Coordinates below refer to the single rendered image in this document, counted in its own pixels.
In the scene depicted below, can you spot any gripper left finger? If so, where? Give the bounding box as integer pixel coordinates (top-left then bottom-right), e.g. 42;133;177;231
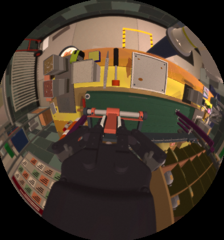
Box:
51;115;107;155

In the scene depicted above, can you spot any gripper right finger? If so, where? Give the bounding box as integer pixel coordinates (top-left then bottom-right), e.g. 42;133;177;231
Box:
116;115;167;166

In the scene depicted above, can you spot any red poise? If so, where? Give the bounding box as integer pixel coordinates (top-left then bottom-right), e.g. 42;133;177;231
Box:
103;107;122;135

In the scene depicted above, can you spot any dark graduated beam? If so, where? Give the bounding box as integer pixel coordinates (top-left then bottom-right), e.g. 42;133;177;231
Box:
142;132;198;144

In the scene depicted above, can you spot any green scale base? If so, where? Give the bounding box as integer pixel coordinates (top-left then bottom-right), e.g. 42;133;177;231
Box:
84;90;194;134

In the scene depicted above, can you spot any grey speckled scale platform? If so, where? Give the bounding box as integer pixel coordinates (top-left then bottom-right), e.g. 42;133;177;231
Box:
192;109;213;134

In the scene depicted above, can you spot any grey tray with white border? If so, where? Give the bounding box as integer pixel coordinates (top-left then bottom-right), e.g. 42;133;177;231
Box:
130;51;168;95

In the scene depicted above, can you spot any orange white striped cylinder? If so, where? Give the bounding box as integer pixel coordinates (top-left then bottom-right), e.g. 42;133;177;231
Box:
58;118;82;142

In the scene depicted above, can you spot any purple bar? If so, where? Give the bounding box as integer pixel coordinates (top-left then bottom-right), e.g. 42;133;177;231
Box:
175;110;215;152
176;117;194;134
176;122;190;134
69;114;88;131

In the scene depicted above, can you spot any grey jar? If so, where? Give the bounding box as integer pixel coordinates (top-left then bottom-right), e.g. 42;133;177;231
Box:
163;170;174;188
171;195;180;209

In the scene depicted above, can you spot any grey rod with red brackets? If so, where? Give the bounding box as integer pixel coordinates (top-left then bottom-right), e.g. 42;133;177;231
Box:
82;106;148;134

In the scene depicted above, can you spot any grey bin with dark grains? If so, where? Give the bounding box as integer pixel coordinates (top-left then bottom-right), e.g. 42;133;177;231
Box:
56;92;77;114

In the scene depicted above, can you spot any wooden shelf unit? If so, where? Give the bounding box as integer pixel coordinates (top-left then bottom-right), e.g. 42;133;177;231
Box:
148;142;218;232

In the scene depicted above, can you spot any cabinet with coloured labels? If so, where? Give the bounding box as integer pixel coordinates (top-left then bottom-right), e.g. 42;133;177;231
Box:
11;151;62;216

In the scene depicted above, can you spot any grey shelf unit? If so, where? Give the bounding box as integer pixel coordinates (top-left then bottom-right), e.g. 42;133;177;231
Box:
0;106;55;162

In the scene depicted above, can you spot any grey bin with red grains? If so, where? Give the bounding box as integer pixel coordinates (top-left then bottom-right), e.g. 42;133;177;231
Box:
42;78;70;99

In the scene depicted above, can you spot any grey bin with pale grains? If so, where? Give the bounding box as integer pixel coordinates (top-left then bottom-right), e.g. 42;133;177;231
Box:
70;59;101;85

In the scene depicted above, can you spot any grey ribbed shutter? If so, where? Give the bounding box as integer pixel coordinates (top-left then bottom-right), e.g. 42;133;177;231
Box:
10;50;39;113

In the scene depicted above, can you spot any white lined notepad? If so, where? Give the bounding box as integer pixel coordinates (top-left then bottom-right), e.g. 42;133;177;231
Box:
202;86;210;100

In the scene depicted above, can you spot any grey bin with brown grains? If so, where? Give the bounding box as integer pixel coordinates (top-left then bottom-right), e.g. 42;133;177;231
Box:
42;54;69;76

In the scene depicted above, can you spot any grey metal file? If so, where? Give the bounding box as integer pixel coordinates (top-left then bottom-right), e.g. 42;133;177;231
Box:
102;50;110;89

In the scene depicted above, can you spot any lime green black cup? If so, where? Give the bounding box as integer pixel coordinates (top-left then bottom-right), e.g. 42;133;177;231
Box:
69;49;86;64

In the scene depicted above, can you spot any yellow pad with navy edge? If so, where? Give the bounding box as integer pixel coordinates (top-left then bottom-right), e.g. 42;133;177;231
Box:
88;50;101;63

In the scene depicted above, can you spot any white round dial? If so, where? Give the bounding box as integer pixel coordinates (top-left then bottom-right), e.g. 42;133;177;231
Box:
59;45;77;57

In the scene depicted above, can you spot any red hand truck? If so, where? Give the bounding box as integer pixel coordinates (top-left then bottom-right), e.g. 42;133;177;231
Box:
15;38;44;57

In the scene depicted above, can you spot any black handled red foot tamper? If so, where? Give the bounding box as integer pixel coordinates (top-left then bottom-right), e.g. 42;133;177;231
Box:
111;47;120;86

